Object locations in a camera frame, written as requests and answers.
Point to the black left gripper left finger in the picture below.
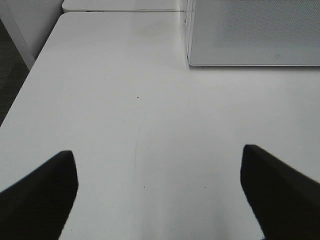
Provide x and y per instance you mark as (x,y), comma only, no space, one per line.
(38,205)

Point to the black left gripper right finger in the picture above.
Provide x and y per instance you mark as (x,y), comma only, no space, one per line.
(285,202)

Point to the white microwave door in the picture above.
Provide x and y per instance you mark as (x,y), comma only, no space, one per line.
(255,33)

